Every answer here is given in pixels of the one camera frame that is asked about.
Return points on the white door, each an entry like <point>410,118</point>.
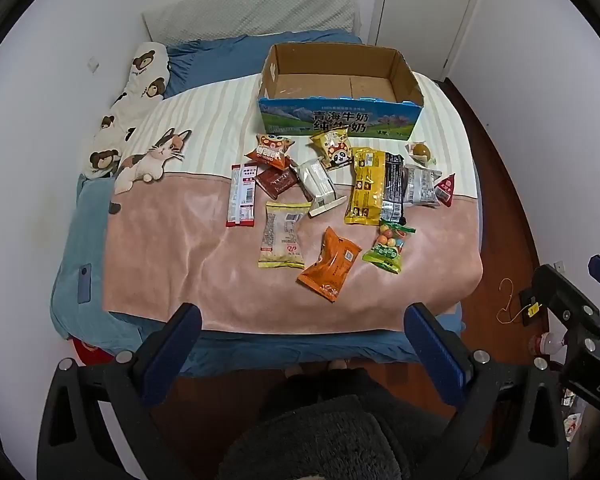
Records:
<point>425,15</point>

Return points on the pale yellow clear bread packet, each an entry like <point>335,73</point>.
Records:
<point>282,235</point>

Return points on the green colourful candy packet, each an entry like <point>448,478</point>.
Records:
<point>389,247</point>

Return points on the red object under bed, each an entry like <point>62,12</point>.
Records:
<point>90,352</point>

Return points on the dark red sauce sachet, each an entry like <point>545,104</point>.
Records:
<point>278,181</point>

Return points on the person's right foot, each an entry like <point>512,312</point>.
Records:
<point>337,364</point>

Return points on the light blue quilt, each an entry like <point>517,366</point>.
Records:
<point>80,240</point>

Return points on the bear-print white pillow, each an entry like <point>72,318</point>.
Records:
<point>140,85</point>

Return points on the yellow panda-print snack packet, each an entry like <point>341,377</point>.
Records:
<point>332,151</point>

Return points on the cat-print pink striped blanket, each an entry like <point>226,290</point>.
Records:
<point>180,270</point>

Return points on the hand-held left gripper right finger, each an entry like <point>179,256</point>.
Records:
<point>435,350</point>

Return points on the red triangular snack packet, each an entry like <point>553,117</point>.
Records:
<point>446,192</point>

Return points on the black outlet with yellow plug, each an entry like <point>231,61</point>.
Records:
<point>531,305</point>

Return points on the white wall socket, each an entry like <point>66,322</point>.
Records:
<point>559,264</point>

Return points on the silver snack packet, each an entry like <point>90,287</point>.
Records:
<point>422,186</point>

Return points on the red and white long packet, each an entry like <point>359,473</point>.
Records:
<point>241,195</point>

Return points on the white wall switch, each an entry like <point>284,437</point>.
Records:
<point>94,65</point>

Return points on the yellow long snack packet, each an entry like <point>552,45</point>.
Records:
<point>365,185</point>

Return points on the blue bed sheet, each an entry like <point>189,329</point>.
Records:
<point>280,347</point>

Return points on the printed cardboard box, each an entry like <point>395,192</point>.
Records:
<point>330,120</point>

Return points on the white packet with brown label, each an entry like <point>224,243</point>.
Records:
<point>320,185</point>

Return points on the clear packet with yellow ball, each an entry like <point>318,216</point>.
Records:
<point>421,152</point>

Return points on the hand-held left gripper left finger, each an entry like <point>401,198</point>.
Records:
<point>172,347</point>

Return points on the black long snack packet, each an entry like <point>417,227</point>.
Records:
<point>394,180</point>

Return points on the blue pillow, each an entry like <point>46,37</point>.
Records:
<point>215,60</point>

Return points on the white headboard cushion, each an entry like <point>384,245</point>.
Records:
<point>250,12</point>

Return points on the blue phone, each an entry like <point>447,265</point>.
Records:
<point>84,283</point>

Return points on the orange owl-print snack packet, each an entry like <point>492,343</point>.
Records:
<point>271,151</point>

